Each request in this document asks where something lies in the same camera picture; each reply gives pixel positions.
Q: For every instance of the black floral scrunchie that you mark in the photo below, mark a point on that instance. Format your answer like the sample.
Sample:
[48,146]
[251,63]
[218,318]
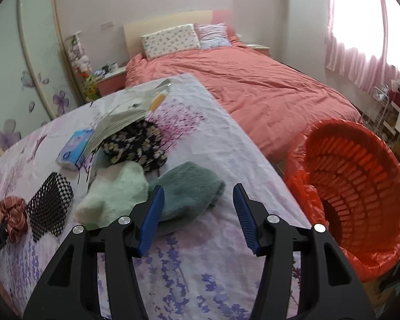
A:
[139,142]

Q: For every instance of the pink nightstand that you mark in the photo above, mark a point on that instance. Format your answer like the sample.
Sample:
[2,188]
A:
[112,82]
[259,48]

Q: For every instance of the light green fuzzy sock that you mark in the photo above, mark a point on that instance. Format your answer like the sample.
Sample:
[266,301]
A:
[114,193]

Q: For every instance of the floral sliding wardrobe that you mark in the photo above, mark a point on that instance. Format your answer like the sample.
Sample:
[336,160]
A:
[36,81]

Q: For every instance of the green frog plush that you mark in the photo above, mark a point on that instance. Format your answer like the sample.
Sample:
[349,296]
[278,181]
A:
[91,89]

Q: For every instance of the blue tissue pack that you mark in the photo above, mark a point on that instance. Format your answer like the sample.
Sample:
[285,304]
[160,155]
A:
[71,156]

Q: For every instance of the teal fuzzy sock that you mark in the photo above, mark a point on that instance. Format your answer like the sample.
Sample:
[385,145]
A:
[189,191]

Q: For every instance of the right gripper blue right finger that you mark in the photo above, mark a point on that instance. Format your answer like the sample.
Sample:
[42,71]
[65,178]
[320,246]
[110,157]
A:
[244,208]

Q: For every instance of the plush toy display tube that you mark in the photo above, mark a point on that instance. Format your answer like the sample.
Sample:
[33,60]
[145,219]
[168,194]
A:
[79,60]

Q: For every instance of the pink left nightstand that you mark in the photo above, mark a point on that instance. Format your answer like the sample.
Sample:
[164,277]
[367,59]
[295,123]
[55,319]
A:
[112,82]

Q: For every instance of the beige pink headboard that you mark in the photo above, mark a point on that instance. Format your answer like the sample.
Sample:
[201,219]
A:
[133,31]

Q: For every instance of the white mug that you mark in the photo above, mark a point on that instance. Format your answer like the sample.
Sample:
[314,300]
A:
[113,67]

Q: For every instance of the floral hand cream tube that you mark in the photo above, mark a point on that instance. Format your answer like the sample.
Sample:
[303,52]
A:
[99,160]

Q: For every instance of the coral red bed duvet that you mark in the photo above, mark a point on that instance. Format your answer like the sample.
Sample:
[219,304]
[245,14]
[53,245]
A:
[271,101]

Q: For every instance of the pink window curtain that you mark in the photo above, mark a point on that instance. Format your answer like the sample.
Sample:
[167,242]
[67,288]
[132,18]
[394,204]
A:
[363,41]

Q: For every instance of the pink right nightstand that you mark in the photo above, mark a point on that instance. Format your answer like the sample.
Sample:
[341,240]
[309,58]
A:
[259,48]

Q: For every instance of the white wire rolling cart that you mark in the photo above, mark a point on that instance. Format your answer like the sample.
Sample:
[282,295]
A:
[382,110]

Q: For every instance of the black white checkered mesh cloth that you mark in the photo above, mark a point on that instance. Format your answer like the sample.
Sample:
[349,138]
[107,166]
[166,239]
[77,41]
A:
[48,208]

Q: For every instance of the red plastic laundry basket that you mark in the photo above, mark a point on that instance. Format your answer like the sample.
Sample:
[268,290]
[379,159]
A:
[345,177]

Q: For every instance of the floral white pillow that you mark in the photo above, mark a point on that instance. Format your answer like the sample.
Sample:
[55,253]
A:
[169,41]

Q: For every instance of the pink striped pillow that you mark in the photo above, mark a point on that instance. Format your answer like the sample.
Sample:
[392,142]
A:
[212,35]

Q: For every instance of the red plaid scrunchie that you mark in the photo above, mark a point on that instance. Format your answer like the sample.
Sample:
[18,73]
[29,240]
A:
[13,216]

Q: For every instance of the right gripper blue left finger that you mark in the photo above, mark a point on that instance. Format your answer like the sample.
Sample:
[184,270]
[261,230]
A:
[151,219]

